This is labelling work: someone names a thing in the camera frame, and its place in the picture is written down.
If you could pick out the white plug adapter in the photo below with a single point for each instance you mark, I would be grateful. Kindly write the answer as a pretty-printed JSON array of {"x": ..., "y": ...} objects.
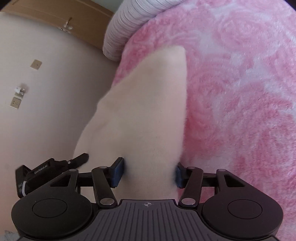
[{"x": 20, "y": 91}]

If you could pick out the cream knitted sweater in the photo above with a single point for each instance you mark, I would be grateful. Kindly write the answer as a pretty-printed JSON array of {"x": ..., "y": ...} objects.
[{"x": 142, "y": 119}]

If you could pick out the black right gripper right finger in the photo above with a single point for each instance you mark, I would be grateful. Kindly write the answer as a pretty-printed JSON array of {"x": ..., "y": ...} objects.
[{"x": 192, "y": 180}]

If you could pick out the lavender striped duvet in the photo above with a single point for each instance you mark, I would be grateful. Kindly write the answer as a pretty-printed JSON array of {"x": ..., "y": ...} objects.
[{"x": 130, "y": 16}]

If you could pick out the brown wooden door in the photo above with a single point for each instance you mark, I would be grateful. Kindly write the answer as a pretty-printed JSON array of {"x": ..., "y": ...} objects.
[{"x": 89, "y": 19}]

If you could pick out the pink rose pattern blanket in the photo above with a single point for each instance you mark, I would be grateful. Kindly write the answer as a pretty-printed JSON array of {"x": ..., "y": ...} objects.
[{"x": 241, "y": 89}]

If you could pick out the upper gold wall switch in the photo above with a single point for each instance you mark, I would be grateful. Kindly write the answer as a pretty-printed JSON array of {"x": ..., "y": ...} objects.
[{"x": 36, "y": 64}]

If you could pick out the metal door handle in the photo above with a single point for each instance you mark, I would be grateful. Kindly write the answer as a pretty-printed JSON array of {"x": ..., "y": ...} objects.
[{"x": 67, "y": 27}]

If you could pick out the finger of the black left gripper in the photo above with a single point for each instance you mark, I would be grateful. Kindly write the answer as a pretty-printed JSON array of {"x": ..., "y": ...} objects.
[{"x": 79, "y": 160}]

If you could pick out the lower gold wall socket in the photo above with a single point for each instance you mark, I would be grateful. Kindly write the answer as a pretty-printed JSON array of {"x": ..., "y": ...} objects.
[{"x": 15, "y": 103}]

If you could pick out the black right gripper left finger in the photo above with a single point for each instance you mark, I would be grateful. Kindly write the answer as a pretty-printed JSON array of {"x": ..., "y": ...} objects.
[{"x": 103, "y": 179}]

